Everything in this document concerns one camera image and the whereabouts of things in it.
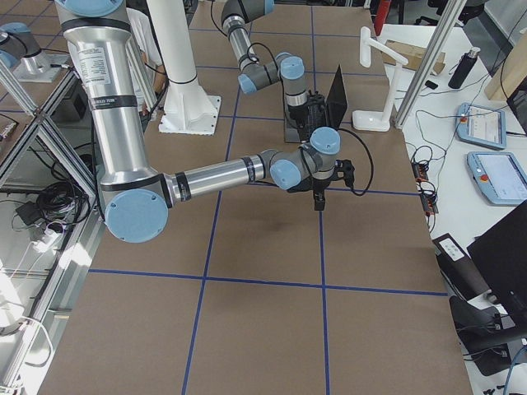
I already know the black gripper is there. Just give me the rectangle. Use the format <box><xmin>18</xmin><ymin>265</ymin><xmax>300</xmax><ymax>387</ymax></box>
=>
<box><xmin>287</xmin><ymin>105</ymin><xmax>309</xmax><ymax>126</ymax></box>
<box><xmin>307</xmin><ymin>175</ymin><xmax>335</xmax><ymax>211</ymax></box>

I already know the grey laptop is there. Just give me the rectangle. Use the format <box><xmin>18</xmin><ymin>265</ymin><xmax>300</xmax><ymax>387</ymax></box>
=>
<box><xmin>284</xmin><ymin>67</ymin><xmax>347</xmax><ymax>143</ymax></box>

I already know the black mouse pad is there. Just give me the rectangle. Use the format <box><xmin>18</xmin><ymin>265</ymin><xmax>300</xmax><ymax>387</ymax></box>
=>
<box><xmin>287</xmin><ymin>179</ymin><xmax>313</xmax><ymax>193</ymax></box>

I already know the white desk lamp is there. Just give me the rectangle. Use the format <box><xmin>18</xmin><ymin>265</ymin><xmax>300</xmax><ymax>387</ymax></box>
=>
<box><xmin>351</xmin><ymin>26</ymin><xmax>409</xmax><ymax>132</ymax></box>

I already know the brown cardboard box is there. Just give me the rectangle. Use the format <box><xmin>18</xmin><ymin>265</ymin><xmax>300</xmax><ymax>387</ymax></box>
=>
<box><xmin>385</xmin><ymin>39</ymin><xmax>445</xmax><ymax>75</ymax></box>

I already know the black water bottle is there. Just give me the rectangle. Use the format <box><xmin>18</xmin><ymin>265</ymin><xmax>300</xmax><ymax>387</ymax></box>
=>
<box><xmin>448</xmin><ymin>47</ymin><xmax>481</xmax><ymax>89</ymax></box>

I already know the person in white shirt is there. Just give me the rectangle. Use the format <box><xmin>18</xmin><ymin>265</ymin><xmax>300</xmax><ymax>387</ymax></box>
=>
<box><xmin>126</xmin><ymin>7</ymin><xmax>166</xmax><ymax>94</ymax></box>

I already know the upper teach pendant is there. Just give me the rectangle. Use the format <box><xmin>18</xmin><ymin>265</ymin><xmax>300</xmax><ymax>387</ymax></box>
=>
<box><xmin>456</xmin><ymin>102</ymin><xmax>506</xmax><ymax>150</ymax></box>

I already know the teach pendant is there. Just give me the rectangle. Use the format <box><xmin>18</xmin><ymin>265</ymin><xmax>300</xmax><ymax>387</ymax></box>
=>
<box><xmin>456</xmin><ymin>102</ymin><xmax>506</xmax><ymax>150</ymax></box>
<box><xmin>466</xmin><ymin>151</ymin><xmax>526</xmax><ymax>207</ymax></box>

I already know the lower teach pendant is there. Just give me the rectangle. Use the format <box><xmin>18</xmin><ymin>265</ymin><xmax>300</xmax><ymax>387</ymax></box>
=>
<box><xmin>466</xmin><ymin>151</ymin><xmax>526</xmax><ymax>207</ymax></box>

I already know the black monitor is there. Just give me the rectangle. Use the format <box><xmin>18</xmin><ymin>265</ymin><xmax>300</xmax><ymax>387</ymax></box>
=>
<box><xmin>468</xmin><ymin>202</ymin><xmax>526</xmax><ymax>323</ymax></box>

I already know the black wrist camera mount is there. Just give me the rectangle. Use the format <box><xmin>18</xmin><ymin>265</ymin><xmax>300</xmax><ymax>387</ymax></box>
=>
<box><xmin>306</xmin><ymin>91</ymin><xmax>327</xmax><ymax>130</ymax></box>
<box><xmin>332</xmin><ymin>160</ymin><xmax>355</xmax><ymax>190</ymax></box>

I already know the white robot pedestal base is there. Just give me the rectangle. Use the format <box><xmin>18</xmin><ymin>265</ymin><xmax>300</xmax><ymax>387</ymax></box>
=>
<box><xmin>147</xmin><ymin>0</ymin><xmax>222</xmax><ymax>136</ymax></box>

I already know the aluminium frame post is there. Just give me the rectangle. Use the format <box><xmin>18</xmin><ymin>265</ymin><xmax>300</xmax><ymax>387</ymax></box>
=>
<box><xmin>394</xmin><ymin>0</ymin><xmax>467</xmax><ymax>129</ymax></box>

